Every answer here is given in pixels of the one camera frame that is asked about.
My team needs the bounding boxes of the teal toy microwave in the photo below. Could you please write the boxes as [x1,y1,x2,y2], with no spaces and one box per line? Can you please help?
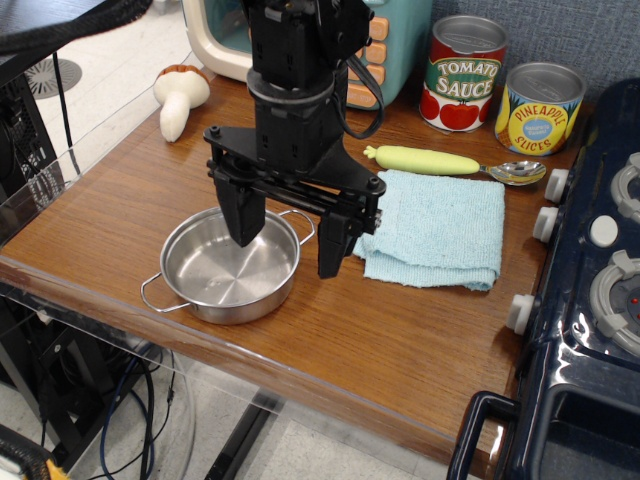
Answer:
[182,0,432,105]

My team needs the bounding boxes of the tomato sauce can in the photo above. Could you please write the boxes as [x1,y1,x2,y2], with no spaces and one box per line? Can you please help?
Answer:
[419,15,508,132]

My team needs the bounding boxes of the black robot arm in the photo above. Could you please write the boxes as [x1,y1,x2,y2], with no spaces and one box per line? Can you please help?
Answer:
[204,1,386,279]

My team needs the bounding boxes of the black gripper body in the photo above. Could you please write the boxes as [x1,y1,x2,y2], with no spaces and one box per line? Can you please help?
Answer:
[204,69,385,235]

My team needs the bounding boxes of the spoon with green handle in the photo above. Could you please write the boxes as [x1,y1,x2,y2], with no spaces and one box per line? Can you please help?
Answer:
[363,146,547,186]

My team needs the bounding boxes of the light blue folded cloth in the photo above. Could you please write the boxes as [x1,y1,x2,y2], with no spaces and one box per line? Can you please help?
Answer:
[354,170,505,291]

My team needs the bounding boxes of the black table frame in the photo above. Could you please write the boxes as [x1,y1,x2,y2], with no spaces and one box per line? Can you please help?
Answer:
[1,52,155,479]

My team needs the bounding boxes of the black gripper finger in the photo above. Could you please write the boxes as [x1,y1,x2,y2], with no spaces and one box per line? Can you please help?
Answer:
[318,211,361,279]
[214,177,265,247]

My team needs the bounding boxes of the stainless steel pan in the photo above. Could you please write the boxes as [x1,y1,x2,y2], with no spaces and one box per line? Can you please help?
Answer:
[140,207,316,325]

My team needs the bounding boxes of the plush mushroom toy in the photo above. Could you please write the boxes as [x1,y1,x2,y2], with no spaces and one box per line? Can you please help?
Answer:
[153,65,210,143]

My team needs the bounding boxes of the floor cables bundle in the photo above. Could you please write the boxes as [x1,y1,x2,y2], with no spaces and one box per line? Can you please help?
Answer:
[39,344,196,480]

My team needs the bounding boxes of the black braided cable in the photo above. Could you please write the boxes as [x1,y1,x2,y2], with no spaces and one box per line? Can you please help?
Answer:
[0,0,152,56]

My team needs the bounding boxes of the round floor drain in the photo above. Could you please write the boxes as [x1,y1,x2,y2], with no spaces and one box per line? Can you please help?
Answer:
[25,58,82,100]

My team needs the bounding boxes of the pineapple slices can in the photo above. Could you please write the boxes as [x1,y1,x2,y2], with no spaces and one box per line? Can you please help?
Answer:
[495,62,587,157]

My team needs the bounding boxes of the dark blue toy stove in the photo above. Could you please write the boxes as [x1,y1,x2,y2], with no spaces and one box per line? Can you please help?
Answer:
[447,79,639,479]

